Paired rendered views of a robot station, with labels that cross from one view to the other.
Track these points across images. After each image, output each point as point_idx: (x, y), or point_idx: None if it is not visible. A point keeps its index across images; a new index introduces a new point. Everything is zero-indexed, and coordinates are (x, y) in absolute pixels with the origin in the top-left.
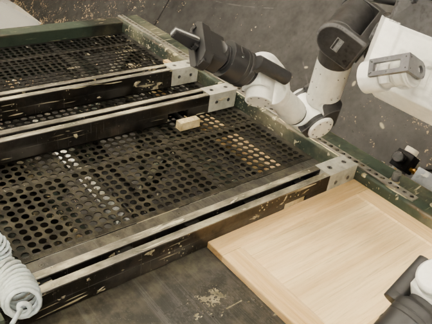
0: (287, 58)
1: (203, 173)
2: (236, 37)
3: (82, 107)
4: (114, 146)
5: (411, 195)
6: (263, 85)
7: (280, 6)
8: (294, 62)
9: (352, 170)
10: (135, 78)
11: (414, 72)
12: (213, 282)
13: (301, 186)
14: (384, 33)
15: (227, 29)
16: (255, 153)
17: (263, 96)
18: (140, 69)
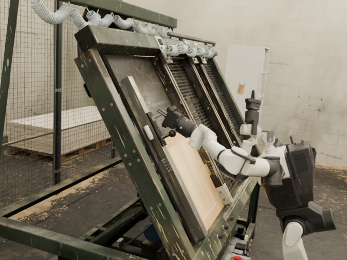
0: (277, 257)
1: None
2: (279, 237)
3: None
4: (207, 122)
5: (225, 218)
6: (248, 126)
7: (305, 251)
8: (277, 259)
9: (227, 200)
10: (236, 140)
11: (268, 134)
12: None
13: (215, 169)
14: (281, 146)
15: (281, 233)
16: (221, 174)
17: (243, 127)
18: (240, 144)
